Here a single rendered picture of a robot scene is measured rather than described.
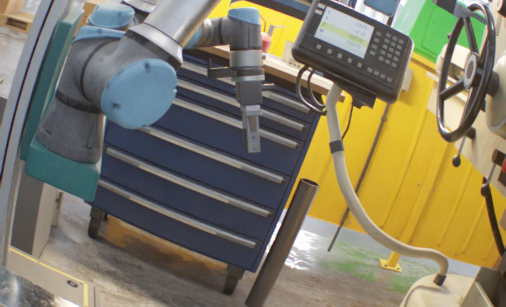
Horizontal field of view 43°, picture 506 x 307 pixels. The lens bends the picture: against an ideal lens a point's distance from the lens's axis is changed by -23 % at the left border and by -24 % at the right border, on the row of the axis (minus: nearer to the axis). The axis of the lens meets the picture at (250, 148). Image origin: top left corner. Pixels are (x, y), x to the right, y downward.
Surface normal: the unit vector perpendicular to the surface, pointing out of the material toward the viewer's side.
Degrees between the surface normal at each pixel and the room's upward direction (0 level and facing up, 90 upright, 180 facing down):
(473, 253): 90
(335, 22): 70
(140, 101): 97
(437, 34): 85
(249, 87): 82
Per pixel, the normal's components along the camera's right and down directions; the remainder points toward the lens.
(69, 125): 0.15, -0.05
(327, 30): -0.10, -0.18
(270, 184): -0.04, 0.21
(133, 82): 0.54, 0.50
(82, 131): 0.58, 0.07
